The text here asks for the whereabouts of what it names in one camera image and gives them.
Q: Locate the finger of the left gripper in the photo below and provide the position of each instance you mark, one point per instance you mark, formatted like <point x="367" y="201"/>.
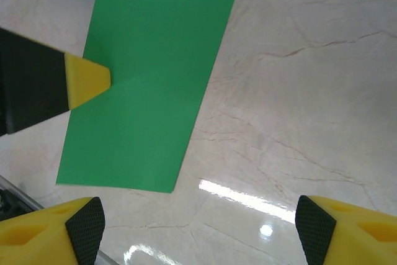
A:
<point x="31" y="85"/>

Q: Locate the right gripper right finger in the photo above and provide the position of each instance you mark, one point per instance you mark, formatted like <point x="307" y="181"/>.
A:
<point x="366" y="240"/>

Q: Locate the wide aluminium mounting rail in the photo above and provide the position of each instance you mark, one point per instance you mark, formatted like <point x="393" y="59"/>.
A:
<point x="21" y="193"/>

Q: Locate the green cloth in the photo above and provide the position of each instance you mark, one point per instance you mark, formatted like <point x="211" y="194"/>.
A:
<point x="149" y="75"/>

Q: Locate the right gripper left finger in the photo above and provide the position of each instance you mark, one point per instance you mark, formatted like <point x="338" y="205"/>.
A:
<point x="37" y="240"/>

